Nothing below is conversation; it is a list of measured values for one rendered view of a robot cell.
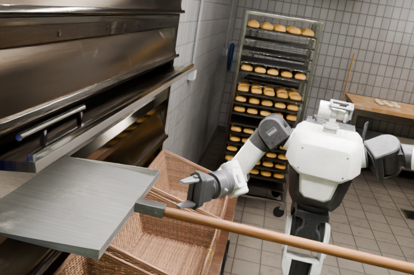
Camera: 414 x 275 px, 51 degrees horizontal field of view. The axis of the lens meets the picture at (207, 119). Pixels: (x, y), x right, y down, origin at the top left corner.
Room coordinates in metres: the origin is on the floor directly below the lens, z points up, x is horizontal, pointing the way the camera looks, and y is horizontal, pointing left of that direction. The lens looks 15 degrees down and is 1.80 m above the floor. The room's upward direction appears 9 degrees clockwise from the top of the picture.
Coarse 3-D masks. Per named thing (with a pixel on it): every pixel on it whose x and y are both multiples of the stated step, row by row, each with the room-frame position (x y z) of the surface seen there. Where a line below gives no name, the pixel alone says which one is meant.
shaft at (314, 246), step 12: (168, 216) 1.15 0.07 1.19; (180, 216) 1.15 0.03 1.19; (192, 216) 1.15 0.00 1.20; (204, 216) 1.15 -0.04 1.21; (216, 228) 1.14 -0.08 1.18; (228, 228) 1.13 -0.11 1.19; (240, 228) 1.13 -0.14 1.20; (252, 228) 1.13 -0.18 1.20; (276, 240) 1.11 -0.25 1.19; (288, 240) 1.11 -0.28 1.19; (300, 240) 1.11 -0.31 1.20; (312, 240) 1.12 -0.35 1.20; (324, 252) 1.10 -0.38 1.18; (336, 252) 1.09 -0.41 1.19; (348, 252) 1.09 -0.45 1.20; (360, 252) 1.10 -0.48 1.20; (372, 264) 1.08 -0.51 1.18; (384, 264) 1.08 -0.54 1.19; (396, 264) 1.08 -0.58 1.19; (408, 264) 1.08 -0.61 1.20
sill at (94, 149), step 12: (144, 108) 2.36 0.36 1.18; (156, 108) 2.47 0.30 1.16; (132, 120) 2.09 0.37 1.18; (144, 120) 2.24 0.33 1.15; (108, 132) 1.85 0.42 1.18; (120, 132) 1.88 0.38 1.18; (96, 144) 1.67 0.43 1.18; (108, 144) 1.74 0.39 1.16; (72, 156) 1.51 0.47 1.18; (84, 156) 1.53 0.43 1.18; (96, 156) 1.61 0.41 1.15
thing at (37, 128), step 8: (72, 112) 1.14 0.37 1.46; (80, 112) 1.19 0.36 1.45; (48, 120) 1.03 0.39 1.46; (56, 120) 1.05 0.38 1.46; (80, 120) 1.19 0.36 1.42; (32, 128) 0.95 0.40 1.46; (40, 128) 0.98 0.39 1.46; (16, 136) 0.90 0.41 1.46; (24, 136) 0.91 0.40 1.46; (40, 136) 1.00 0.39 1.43; (40, 144) 1.00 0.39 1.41
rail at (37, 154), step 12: (180, 72) 2.28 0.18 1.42; (156, 84) 1.84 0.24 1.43; (132, 96) 1.56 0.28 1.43; (120, 108) 1.40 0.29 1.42; (96, 120) 1.21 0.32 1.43; (72, 132) 1.06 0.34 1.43; (84, 132) 1.13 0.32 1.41; (48, 144) 0.95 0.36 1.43; (60, 144) 0.99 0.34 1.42; (36, 156) 0.89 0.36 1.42
